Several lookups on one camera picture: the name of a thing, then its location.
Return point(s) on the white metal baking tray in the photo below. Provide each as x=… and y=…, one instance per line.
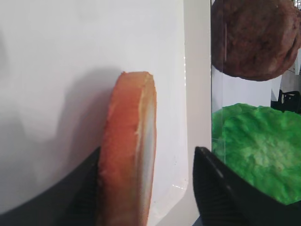
x=59, y=61

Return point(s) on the green lettuce leaf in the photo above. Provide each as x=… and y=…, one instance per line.
x=263, y=146

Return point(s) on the brown bun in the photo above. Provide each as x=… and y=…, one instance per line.
x=127, y=155

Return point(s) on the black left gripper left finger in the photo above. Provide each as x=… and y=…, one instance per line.
x=71, y=202

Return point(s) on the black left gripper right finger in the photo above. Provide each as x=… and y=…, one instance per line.
x=225, y=199

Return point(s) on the brown meat patty left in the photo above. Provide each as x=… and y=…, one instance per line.
x=256, y=40

